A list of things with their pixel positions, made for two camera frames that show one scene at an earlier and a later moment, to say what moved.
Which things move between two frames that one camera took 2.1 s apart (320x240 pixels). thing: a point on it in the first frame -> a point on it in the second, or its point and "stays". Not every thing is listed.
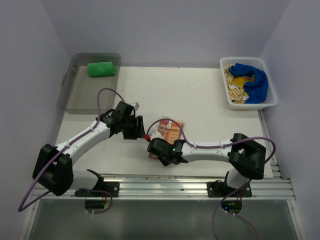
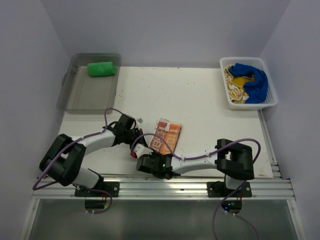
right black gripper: [164, 162] -> [150, 155]
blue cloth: [256, 91] stays
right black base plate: [219, 189] stays
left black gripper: [138, 130] -> [142, 141]
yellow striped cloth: [236, 86] stays
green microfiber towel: [103, 68] stays
